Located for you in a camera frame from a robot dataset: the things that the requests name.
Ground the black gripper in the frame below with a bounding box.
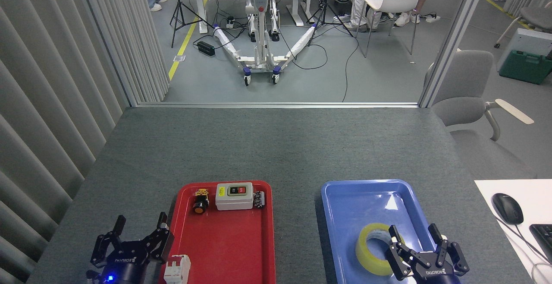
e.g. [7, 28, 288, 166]
[385, 223, 470, 284]
[86, 211, 175, 284]

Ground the yellow tape roll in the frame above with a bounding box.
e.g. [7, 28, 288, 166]
[355, 223, 406, 276]

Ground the white plastic block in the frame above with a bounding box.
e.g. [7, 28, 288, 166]
[163, 254, 191, 284]

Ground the black orange push button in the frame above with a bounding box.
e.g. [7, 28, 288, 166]
[192, 189, 210, 215]

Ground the blue plastic tray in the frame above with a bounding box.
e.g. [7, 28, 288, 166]
[321, 180, 454, 284]

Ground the black computer mouse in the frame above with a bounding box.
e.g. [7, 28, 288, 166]
[492, 193, 524, 225]

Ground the red plastic tray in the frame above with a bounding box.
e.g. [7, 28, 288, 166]
[159, 180, 276, 284]

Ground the black keyboard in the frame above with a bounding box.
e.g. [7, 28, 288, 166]
[529, 224, 552, 263]

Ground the white desk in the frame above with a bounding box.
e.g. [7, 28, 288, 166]
[474, 179, 552, 284]

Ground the grey office chair with armrest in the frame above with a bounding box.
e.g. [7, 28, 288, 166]
[425, 50, 535, 142]

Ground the green plastic case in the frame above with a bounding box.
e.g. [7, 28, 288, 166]
[499, 50, 552, 85]

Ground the white stand on wheels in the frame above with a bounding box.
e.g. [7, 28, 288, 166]
[213, 0, 317, 86]

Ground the black tripod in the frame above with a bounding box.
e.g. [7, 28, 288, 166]
[169, 0, 214, 48]
[307, 0, 354, 46]

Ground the grey metal box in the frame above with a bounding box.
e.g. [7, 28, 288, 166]
[497, 28, 552, 73]

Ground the grey round chair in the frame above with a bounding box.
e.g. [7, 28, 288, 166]
[494, 7, 552, 49]

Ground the black mouse cable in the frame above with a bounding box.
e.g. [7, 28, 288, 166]
[496, 215, 552, 264]

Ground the white switch box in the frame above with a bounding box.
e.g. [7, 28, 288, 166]
[215, 183, 254, 211]

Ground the silver table rail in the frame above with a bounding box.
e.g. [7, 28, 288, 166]
[137, 101, 420, 108]

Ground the black floor cable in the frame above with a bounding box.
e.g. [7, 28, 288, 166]
[342, 38, 360, 102]

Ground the silver post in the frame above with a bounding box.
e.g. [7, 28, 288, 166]
[418, 0, 492, 108]

